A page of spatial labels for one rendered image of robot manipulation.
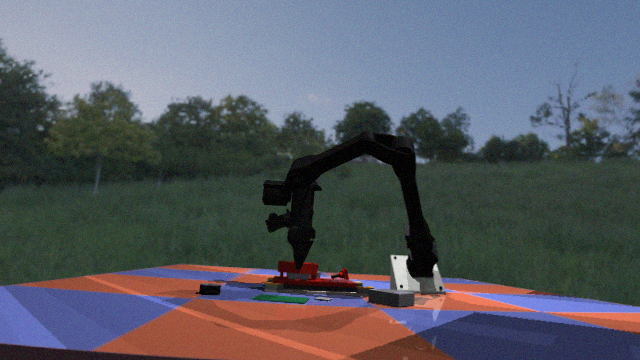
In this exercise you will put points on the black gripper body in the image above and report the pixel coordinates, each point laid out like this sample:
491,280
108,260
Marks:
301,220

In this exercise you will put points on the green flat rectangular mat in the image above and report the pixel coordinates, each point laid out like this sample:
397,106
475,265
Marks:
286,299

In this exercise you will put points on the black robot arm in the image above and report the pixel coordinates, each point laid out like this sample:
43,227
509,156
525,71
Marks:
397,151

